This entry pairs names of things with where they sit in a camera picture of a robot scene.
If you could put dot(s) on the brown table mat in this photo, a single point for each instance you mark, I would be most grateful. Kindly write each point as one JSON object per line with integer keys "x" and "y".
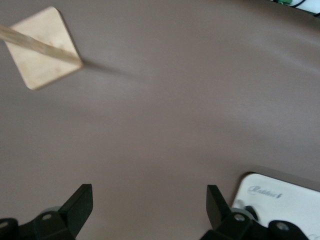
{"x": 160, "y": 112}

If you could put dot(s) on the small green circuit board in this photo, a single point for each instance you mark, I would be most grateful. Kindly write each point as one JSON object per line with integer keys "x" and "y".
{"x": 283, "y": 1}

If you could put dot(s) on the beige plastic tray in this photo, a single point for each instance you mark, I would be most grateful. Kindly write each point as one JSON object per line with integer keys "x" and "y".
{"x": 287, "y": 200}

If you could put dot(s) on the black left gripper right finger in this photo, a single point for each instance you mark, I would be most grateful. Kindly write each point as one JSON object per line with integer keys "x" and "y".
{"x": 232, "y": 227}

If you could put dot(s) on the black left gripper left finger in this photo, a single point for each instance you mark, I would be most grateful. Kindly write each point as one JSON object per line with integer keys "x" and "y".
{"x": 62, "y": 222}

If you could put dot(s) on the wooden cup stand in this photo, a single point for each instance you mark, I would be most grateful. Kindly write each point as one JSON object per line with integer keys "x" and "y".
{"x": 42, "y": 72}

